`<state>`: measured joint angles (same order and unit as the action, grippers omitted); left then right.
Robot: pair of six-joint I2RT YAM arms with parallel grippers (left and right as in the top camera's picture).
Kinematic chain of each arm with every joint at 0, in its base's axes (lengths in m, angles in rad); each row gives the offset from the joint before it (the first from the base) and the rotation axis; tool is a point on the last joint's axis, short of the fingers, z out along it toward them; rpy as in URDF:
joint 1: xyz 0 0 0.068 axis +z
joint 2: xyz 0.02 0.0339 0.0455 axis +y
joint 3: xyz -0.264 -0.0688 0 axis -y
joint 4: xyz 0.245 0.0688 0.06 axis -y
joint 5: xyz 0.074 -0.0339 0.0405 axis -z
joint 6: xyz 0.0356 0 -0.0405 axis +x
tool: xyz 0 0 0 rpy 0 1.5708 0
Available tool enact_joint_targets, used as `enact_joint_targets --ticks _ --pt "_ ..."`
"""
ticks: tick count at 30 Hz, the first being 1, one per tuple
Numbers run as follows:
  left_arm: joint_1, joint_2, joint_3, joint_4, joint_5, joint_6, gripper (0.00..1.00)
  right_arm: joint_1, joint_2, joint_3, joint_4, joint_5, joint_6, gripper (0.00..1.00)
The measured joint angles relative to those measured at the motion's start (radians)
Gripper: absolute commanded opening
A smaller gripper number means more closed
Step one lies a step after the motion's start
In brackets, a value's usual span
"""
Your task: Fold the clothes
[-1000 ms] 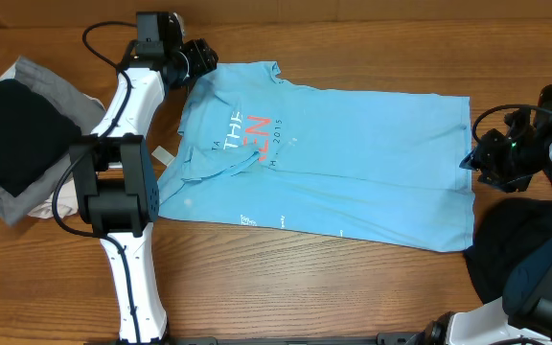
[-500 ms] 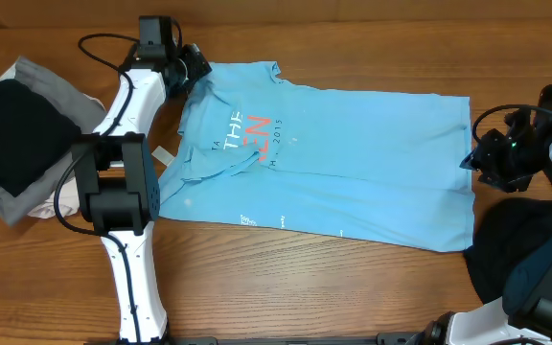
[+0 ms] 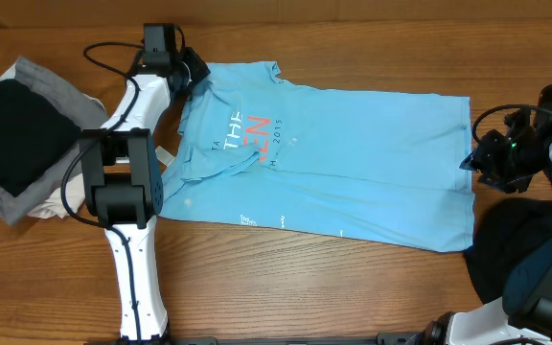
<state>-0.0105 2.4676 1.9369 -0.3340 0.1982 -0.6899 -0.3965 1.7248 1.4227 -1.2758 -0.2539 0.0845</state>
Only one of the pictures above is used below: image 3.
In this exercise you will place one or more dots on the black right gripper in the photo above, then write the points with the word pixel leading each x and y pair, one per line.
pixel 515 182

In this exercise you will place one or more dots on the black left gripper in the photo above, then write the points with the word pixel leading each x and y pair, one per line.
pixel 198 63

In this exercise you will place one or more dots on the light blue printed t-shirt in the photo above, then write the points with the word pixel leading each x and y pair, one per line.
pixel 259 150

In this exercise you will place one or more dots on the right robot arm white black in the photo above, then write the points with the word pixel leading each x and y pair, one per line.
pixel 523 313

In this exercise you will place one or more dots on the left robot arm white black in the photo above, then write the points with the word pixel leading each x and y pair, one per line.
pixel 124 188

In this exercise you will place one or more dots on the black crumpled garment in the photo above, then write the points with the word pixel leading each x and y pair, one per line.
pixel 508 232

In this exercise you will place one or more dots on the white tape piece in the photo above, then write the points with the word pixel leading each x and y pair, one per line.
pixel 163 156

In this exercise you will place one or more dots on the folded grey garment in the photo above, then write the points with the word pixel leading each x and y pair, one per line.
pixel 70 105

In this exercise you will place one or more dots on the folded white garment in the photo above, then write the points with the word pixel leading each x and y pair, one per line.
pixel 60 201

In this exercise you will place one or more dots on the folded black garment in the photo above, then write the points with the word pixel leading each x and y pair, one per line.
pixel 34 135

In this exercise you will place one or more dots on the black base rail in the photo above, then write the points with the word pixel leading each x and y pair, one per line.
pixel 276 340

